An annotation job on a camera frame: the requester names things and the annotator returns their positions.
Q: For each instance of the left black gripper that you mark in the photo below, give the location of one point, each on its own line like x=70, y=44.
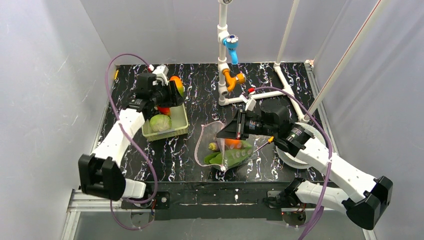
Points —
x=171, y=93

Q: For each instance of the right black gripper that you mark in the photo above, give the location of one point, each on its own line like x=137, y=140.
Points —
x=239, y=124

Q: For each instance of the red pepper toy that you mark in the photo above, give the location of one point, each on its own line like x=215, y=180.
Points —
x=164, y=110

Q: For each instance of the orange green mango toy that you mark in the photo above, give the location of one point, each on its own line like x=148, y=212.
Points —
x=179, y=84

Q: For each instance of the green plastic basket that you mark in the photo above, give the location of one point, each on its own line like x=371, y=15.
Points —
x=180, y=125

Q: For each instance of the orange toy fruit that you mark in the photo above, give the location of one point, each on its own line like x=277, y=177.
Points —
x=233, y=143

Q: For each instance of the clear zip top bag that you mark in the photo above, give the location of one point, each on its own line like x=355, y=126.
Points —
x=208, y=135

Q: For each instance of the purple eggplant toy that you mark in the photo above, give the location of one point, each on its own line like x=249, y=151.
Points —
x=213, y=146

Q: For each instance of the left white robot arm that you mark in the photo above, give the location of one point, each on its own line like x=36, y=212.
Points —
x=99, y=172

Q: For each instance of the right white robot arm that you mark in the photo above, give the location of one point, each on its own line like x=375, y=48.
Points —
x=361, y=196

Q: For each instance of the orange faucet valve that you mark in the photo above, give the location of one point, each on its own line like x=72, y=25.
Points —
x=232, y=81

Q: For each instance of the blue faucet valve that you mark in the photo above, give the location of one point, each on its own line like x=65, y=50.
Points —
x=231, y=44

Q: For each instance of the yellow handled screwdriver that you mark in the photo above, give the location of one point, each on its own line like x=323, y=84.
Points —
x=269, y=141

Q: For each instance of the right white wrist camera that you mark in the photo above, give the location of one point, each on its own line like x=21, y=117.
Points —
x=248, y=99

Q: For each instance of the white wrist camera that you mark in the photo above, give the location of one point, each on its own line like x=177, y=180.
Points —
x=160, y=73
x=248, y=99

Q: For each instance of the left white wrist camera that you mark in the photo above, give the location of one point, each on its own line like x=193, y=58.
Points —
x=160, y=73

